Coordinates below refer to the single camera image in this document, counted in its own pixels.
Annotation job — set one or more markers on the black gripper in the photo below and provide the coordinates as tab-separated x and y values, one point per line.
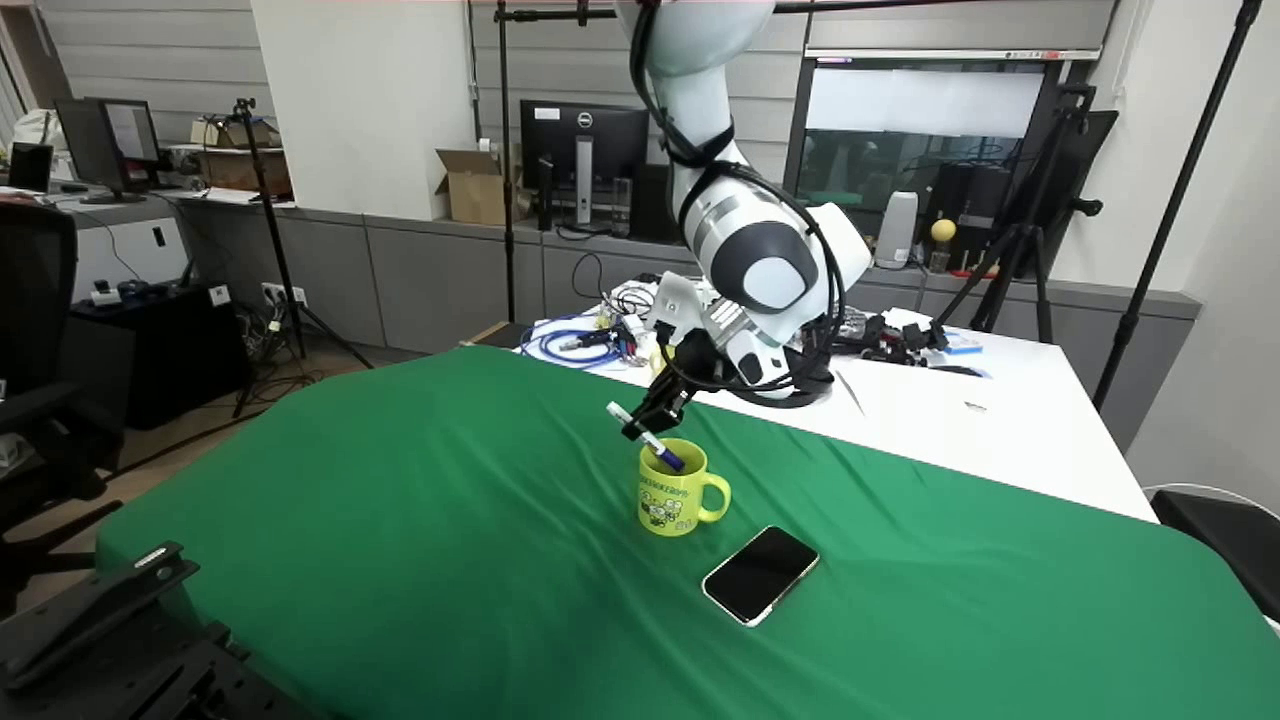
697	361

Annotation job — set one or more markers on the white marker with blue cap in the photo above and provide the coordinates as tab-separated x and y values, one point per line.
640	429

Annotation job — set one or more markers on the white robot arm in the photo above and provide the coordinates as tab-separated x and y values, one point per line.
744	242

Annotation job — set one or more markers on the yellow cartoon mug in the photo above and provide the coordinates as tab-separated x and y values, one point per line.
673	506

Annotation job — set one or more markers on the pile of white parts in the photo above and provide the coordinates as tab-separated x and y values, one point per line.
633	308

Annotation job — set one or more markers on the black smartphone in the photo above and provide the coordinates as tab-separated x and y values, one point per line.
761	573

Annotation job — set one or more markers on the black speaker box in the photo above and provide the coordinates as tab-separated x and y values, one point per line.
648	202

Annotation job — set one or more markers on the pile of black gadgets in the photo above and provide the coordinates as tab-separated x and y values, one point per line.
899	334

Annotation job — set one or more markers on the black computer monitor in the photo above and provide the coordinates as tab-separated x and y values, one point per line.
572	143

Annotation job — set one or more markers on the open cardboard box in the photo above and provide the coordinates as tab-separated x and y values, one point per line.
473	189

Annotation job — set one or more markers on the green table cloth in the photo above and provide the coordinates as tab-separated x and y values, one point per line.
403	534

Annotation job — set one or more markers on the black vertical pole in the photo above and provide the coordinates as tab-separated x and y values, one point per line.
504	161

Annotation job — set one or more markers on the white cylindrical container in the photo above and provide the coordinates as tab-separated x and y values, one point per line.
899	228

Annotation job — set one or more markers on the yellow ball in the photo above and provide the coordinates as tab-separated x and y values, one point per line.
942	228

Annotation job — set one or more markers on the dark framed window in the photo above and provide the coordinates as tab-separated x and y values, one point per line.
934	144

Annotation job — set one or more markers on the black folded tripod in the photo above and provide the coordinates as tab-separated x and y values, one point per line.
1028	226

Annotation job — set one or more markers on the black low cabinet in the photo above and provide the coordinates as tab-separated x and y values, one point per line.
167	355

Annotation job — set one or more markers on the black slanted light stand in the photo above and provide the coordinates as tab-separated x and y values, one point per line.
1175	202

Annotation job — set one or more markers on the black chair seat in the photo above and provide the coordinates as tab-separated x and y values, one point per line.
1233	534

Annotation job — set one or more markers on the small desktop monitor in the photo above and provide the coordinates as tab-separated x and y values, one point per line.
112	143

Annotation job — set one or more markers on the black metal stand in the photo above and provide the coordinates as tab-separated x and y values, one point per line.
92	643

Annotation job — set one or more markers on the black office chair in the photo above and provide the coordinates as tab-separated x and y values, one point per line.
40	346

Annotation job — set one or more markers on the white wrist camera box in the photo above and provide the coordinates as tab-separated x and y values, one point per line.
704	319

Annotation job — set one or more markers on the black camera tripod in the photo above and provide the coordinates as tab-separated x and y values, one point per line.
274	226

